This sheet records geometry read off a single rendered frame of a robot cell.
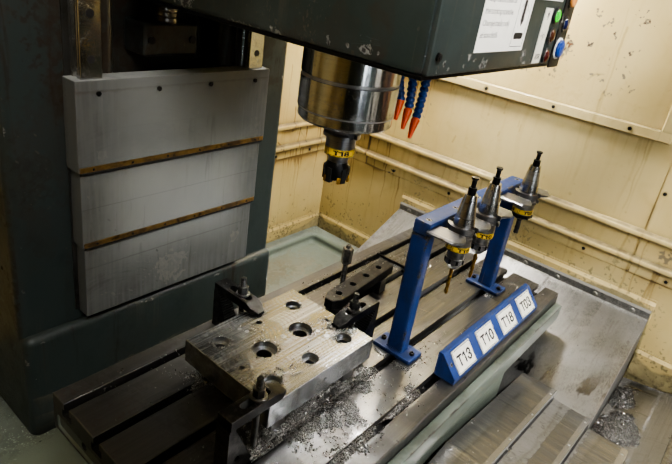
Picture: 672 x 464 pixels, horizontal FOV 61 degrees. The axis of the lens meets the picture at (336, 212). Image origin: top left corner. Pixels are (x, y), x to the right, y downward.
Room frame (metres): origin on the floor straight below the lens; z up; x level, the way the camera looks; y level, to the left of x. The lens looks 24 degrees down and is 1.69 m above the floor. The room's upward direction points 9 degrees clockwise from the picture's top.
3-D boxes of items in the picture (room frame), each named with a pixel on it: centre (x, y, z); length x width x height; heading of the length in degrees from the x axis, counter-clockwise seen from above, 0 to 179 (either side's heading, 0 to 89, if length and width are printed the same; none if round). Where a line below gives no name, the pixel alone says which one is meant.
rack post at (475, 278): (1.41, -0.45, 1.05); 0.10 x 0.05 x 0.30; 53
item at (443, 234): (1.03, -0.23, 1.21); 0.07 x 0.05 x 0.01; 53
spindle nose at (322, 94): (0.92, 0.01, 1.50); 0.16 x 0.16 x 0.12
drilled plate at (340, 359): (0.92, 0.06, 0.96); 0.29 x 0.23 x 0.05; 143
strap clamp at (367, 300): (1.03, -0.07, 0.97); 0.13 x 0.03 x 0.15; 143
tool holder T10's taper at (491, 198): (1.16, -0.33, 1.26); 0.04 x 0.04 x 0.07
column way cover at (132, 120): (1.19, 0.37, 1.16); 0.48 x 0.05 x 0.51; 143
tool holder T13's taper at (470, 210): (1.07, -0.26, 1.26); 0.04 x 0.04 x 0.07
